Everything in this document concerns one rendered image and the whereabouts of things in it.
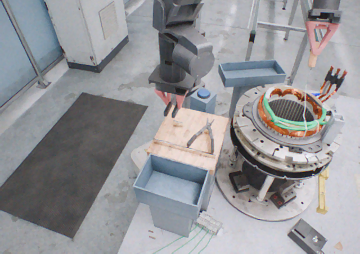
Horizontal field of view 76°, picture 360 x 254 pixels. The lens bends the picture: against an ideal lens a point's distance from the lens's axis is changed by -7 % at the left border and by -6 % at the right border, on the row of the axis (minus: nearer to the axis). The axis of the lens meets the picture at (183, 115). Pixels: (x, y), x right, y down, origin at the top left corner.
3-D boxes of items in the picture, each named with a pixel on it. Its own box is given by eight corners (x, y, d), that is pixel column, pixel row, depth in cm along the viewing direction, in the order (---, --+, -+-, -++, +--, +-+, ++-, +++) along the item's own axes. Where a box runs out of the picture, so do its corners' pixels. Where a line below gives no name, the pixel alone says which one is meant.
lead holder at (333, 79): (340, 88, 67) (345, 78, 64) (325, 86, 67) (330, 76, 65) (337, 80, 69) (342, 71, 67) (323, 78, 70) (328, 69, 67)
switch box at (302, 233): (312, 258, 72) (319, 253, 68) (286, 235, 77) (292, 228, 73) (322, 244, 75) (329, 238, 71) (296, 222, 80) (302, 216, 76)
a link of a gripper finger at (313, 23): (327, 54, 59) (336, 14, 55) (332, 57, 53) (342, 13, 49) (299, 50, 61) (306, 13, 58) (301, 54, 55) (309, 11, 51)
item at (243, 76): (261, 108, 121) (275, 59, 100) (269, 124, 113) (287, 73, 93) (212, 113, 118) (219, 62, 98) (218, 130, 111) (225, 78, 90)
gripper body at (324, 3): (333, 20, 57) (341, -13, 54) (342, 19, 48) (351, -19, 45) (306, 18, 59) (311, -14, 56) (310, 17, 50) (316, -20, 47)
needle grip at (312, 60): (315, 67, 57) (321, 42, 55) (310, 67, 57) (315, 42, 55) (311, 66, 59) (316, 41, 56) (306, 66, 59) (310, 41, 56)
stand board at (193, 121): (212, 175, 64) (214, 170, 62) (147, 157, 68) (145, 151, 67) (228, 123, 78) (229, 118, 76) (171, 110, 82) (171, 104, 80)
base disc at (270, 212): (320, 231, 76) (322, 231, 76) (206, 207, 83) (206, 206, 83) (309, 143, 103) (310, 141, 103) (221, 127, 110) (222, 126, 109)
